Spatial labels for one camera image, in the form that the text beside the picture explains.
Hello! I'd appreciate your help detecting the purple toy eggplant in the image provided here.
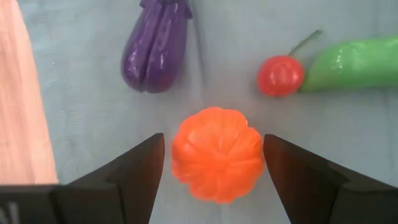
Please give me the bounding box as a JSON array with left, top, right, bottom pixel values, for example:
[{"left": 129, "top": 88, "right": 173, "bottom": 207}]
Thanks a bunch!
[{"left": 120, "top": 0, "right": 194, "bottom": 94}]

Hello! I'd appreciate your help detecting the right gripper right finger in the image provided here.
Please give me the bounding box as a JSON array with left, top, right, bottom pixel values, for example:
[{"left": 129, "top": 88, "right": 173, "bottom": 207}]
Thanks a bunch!
[{"left": 263, "top": 134, "right": 398, "bottom": 224}]

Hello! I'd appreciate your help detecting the red toy cherry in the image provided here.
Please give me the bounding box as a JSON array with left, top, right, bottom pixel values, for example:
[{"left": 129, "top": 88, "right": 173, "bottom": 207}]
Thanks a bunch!
[{"left": 256, "top": 29, "right": 323, "bottom": 98}]

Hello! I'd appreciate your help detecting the green toy cucumber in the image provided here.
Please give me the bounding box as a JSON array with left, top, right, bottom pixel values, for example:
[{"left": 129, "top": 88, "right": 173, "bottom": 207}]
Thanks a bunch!
[{"left": 300, "top": 34, "right": 398, "bottom": 93}]

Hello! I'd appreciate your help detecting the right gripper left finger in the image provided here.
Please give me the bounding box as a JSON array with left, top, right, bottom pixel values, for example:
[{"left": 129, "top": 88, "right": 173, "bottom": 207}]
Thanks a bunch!
[{"left": 57, "top": 133, "right": 166, "bottom": 224}]

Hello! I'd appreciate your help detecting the light blue cloth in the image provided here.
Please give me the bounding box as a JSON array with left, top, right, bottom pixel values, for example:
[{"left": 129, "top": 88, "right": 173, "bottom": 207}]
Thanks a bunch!
[{"left": 17, "top": 0, "right": 398, "bottom": 224}]

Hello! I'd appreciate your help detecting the orange toy orange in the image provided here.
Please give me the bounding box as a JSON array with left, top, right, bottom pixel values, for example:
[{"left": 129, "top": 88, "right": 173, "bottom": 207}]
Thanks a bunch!
[{"left": 170, "top": 106, "right": 266, "bottom": 205}]

